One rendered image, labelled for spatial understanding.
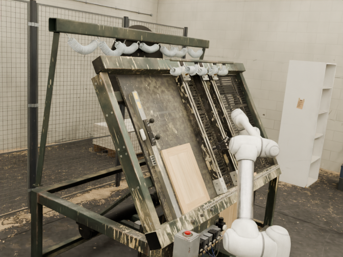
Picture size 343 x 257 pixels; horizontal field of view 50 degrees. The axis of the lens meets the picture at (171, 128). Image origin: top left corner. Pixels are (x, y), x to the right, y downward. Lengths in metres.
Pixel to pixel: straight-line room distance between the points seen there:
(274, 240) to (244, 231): 0.18
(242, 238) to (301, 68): 4.46
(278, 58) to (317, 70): 1.86
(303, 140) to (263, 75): 2.23
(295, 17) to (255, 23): 0.86
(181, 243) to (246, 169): 0.61
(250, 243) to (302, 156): 4.32
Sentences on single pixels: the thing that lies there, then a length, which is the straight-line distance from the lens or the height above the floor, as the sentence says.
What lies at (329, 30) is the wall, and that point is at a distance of 7.75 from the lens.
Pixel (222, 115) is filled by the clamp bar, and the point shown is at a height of 1.47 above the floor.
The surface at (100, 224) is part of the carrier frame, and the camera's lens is 2.79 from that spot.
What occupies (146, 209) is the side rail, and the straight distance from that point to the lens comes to 2.44.
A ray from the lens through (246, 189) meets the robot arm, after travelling 2.35.
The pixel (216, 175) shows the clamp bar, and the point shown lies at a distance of 3.12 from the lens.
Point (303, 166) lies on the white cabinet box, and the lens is 6.51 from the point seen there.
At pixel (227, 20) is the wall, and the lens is 8.63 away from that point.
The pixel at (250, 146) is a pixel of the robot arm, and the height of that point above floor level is 1.47.
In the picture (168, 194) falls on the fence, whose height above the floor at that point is 1.05.
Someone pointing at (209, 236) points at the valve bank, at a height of 0.76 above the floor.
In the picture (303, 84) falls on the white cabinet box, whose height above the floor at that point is 1.67.
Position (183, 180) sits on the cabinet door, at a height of 1.08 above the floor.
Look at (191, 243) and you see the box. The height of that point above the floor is 0.91.
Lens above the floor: 2.01
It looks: 12 degrees down
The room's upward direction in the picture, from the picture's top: 4 degrees clockwise
